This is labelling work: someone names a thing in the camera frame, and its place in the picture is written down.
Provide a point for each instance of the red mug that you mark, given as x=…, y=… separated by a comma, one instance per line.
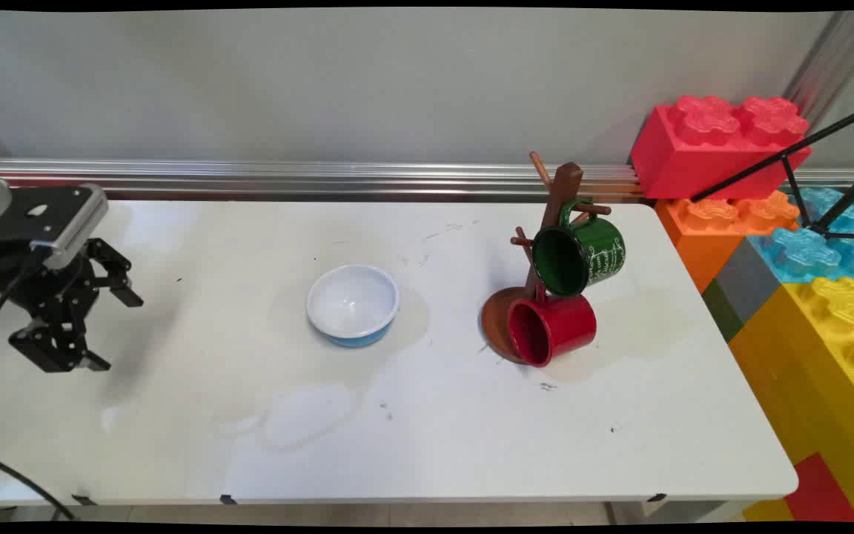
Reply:
x=564, y=326

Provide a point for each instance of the black table clip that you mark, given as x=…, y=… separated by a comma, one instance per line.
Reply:
x=657, y=498
x=227, y=500
x=84, y=500

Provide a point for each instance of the blue toy brick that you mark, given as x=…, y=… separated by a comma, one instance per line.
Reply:
x=805, y=252

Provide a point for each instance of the yellow toy brick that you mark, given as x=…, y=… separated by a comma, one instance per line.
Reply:
x=805, y=371

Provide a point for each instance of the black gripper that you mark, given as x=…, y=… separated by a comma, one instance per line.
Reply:
x=53, y=293

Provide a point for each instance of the dark green toy brick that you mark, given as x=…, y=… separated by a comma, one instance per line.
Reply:
x=722, y=311

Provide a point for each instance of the orange toy brick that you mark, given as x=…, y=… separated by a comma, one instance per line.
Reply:
x=701, y=241

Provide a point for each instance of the horizontal aluminium rail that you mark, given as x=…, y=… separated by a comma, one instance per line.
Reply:
x=323, y=178

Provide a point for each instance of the black tripod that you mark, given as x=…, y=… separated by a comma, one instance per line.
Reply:
x=794, y=148

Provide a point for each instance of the brown wooden mug tree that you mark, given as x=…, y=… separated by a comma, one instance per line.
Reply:
x=565, y=185

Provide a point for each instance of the white bowl with blue outside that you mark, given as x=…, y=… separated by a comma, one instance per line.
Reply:
x=353, y=300

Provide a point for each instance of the large red toy brick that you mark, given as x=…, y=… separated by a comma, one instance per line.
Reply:
x=694, y=152

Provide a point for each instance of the grey toy brick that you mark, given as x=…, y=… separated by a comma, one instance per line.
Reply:
x=749, y=282

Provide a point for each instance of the black silver wrist camera box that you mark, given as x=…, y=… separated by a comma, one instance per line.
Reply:
x=45, y=215

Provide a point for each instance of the upright aluminium profile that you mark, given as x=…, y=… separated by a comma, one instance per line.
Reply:
x=831, y=63

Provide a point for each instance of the green mug with white print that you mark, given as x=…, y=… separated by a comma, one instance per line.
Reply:
x=599, y=252

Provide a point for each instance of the low red toy brick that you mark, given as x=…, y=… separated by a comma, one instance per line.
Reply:
x=820, y=489

